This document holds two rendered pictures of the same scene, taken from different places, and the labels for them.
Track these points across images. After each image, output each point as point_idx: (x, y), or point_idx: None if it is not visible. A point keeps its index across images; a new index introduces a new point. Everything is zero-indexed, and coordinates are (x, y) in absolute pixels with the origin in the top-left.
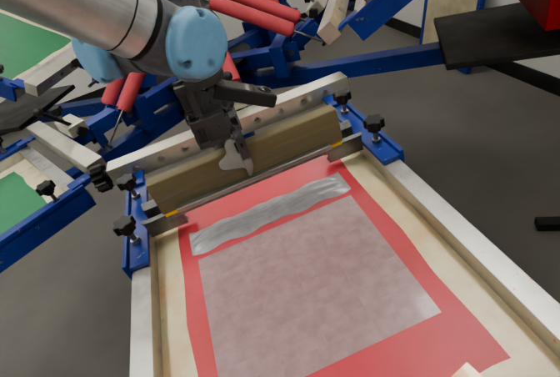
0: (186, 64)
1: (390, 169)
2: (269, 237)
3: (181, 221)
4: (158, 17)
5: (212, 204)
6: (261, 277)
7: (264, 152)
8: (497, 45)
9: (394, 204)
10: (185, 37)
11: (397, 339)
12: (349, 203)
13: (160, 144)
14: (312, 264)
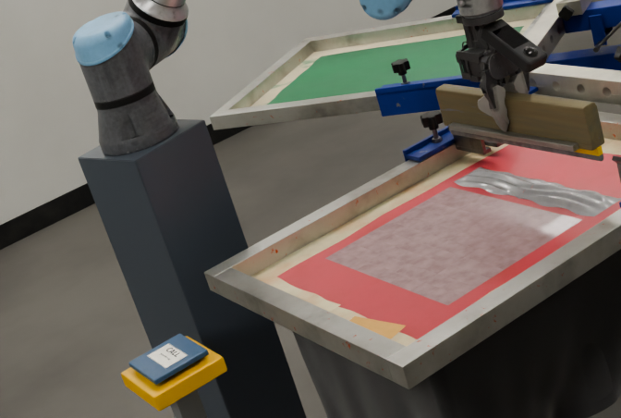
0: (364, 6)
1: (614, 215)
2: (495, 204)
3: (479, 149)
4: None
5: (528, 157)
6: (444, 221)
7: (519, 115)
8: None
9: None
10: None
11: (412, 295)
12: (568, 224)
13: (567, 69)
14: (471, 237)
